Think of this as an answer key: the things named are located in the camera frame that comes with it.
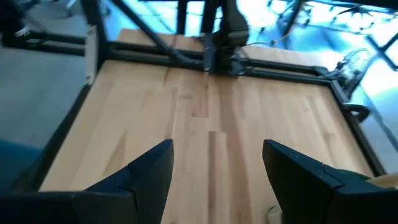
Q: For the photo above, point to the black metal table frame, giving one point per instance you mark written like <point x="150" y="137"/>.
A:
<point x="280" y="65"/>

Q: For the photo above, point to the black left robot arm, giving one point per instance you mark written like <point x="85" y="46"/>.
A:
<point x="231" y="31"/>

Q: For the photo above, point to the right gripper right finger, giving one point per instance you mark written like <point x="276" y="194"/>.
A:
<point x="304" y="189"/>

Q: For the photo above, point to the silver bracket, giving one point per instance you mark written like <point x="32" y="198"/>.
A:
<point x="91" y="56"/>

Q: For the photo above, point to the black side desk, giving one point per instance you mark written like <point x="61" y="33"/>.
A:
<point x="46" y="42"/>

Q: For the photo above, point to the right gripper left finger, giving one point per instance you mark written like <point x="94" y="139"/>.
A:
<point x="146" y="186"/>

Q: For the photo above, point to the black table clamp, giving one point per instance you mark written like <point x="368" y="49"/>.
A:
<point x="357" y="112"/>

